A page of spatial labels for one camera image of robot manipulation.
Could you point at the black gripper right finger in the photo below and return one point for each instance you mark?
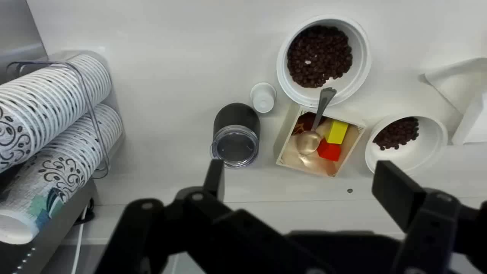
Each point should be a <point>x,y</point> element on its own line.
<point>397,192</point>

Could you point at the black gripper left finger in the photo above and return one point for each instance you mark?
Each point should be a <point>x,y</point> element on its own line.
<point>214,178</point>

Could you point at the clear plastic thermos lid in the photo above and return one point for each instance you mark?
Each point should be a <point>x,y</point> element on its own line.
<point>236,145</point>

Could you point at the small white bowl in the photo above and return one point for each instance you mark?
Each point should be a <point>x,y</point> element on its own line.
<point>415,154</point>

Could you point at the coffee beans in small bowl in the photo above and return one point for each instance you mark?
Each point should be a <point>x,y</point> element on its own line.
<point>397,132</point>

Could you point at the red block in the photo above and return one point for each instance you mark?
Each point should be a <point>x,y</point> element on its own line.
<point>327,151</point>

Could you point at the yellow block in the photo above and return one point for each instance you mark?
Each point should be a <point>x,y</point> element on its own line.
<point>337,131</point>

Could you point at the square wooden tray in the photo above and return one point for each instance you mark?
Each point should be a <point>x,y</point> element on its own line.
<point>289,157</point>

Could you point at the small white cap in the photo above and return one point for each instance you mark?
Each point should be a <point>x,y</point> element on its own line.
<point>263,97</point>

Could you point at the metal spoon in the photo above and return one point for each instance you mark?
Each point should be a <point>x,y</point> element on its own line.
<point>307,142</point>

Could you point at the white box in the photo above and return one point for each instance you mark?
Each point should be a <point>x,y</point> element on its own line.
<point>473,123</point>

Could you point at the lower patterned paper cup stack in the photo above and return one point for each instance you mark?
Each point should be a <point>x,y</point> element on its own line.
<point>33,196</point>

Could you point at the patterned paper cup stack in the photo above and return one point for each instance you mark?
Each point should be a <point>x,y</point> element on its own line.
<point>22,120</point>
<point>33,196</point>

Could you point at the large white bowl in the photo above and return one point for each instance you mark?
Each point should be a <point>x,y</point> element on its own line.
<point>347,84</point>

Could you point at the coffee beans in large bowl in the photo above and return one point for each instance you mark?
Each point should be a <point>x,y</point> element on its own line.
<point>316,55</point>

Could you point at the upper patterned paper cup stack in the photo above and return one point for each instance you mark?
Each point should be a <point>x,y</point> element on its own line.
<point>22,120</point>

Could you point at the grey metal shelf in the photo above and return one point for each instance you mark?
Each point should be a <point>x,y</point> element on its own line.
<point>33,256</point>

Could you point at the wire cup holder rack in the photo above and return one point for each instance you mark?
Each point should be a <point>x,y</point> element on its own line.
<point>74,87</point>

